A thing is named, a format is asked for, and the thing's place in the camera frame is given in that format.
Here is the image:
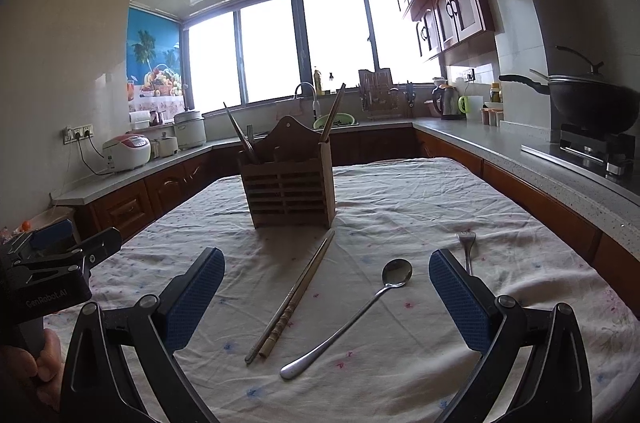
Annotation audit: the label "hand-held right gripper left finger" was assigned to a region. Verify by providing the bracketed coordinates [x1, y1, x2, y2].
[60, 247, 226, 423]

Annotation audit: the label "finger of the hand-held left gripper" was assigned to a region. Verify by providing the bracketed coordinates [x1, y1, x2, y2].
[72, 227, 122, 276]
[27, 219, 76, 254]

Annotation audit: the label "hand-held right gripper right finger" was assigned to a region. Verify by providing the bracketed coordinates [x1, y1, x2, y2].
[429, 248, 593, 423]

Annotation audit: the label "metal fork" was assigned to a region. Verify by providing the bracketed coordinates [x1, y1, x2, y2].
[456, 230, 477, 276]

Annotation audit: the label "metal spoon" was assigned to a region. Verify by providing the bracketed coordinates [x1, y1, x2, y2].
[280, 259, 414, 380]

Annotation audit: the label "wooden chopsticks pair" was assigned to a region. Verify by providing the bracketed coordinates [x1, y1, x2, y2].
[244, 230, 333, 364]

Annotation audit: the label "wooden utensil holder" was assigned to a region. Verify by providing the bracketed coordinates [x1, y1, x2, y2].
[236, 115, 337, 230]

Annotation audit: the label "person's left hand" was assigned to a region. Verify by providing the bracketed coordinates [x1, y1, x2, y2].
[0, 328, 63, 404]

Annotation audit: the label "wooden base cabinets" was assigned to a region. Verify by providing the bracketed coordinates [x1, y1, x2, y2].
[75, 123, 640, 284]

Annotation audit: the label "red white rice cooker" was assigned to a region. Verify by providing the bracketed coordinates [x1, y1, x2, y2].
[102, 134, 152, 174]

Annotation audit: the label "white printed tablecloth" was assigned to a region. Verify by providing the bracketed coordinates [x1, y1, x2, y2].
[42, 157, 640, 423]

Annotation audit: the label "small white pot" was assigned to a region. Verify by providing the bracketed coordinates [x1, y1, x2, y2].
[150, 132, 179, 158]

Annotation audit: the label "large white cooker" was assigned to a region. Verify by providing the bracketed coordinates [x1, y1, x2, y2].
[173, 109, 207, 150]

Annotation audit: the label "dark chopstick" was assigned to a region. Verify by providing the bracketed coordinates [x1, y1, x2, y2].
[223, 102, 260, 165]

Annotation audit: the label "gas stove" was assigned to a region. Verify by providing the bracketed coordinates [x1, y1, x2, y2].
[521, 123, 640, 181]

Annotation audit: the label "spice container set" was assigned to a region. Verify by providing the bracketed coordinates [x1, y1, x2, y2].
[480, 102, 505, 126]

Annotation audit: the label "steel electric kettle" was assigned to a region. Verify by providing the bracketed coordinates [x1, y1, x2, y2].
[431, 83, 463, 120]

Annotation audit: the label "tropical fruit window poster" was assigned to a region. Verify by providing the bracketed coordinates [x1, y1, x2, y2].
[127, 6, 188, 114]

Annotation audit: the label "green colander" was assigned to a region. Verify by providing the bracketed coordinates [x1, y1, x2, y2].
[313, 113, 356, 129]

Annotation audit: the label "metal dish rack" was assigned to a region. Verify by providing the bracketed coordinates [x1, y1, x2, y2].
[357, 69, 403, 120]

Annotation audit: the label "plain wooden chopstick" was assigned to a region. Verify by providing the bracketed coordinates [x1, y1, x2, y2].
[319, 84, 343, 143]
[324, 83, 347, 143]

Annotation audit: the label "metal sink faucet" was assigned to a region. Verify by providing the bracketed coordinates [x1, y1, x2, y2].
[294, 82, 321, 119]

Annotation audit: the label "black wok with lid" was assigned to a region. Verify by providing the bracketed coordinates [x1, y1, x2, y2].
[498, 46, 640, 136]

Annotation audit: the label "large kitchen window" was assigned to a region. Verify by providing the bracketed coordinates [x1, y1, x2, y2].
[182, 0, 446, 111]

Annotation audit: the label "black power cable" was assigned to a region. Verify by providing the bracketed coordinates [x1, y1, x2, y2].
[75, 138, 113, 176]

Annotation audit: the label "wall power strip outlet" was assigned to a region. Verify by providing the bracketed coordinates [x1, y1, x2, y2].
[64, 124, 95, 145]

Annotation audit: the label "clear pitcher green handle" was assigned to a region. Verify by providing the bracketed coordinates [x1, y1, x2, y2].
[458, 94, 483, 121]

